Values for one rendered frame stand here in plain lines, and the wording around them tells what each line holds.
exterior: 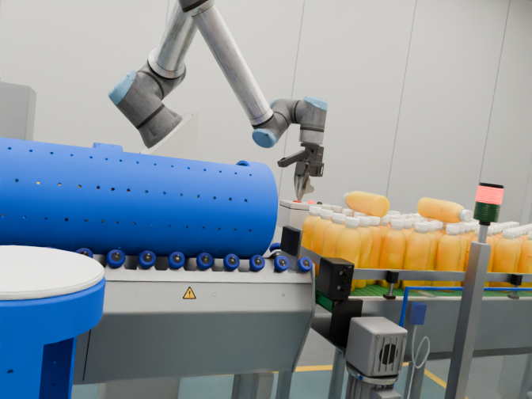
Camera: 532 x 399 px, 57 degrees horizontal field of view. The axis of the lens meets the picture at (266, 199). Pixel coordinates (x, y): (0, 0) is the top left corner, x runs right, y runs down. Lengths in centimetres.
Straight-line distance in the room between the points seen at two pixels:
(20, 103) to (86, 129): 132
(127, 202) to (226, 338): 46
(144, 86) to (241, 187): 87
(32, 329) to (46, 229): 48
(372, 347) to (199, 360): 47
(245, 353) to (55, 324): 78
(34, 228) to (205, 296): 44
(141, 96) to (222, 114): 222
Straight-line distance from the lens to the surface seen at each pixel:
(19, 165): 119
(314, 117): 178
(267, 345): 145
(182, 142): 190
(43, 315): 75
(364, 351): 132
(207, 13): 162
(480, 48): 566
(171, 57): 199
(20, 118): 274
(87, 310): 80
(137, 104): 199
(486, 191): 139
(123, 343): 132
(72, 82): 401
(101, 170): 120
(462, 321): 146
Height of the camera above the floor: 126
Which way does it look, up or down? 5 degrees down
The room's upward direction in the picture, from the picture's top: 7 degrees clockwise
